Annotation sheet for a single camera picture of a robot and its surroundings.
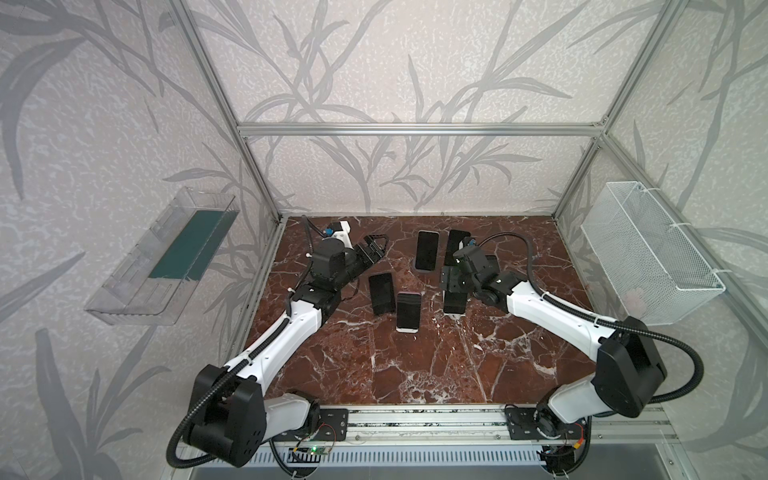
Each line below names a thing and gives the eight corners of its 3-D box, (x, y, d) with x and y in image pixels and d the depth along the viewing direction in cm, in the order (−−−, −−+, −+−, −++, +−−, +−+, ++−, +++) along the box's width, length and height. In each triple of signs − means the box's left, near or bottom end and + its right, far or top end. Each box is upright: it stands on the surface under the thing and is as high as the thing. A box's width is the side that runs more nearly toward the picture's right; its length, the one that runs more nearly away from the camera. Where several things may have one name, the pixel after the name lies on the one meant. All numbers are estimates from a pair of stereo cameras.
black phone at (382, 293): (374, 315, 95) (370, 293, 84) (372, 298, 99) (368, 275, 88) (395, 312, 96) (394, 290, 85) (392, 295, 100) (391, 271, 89)
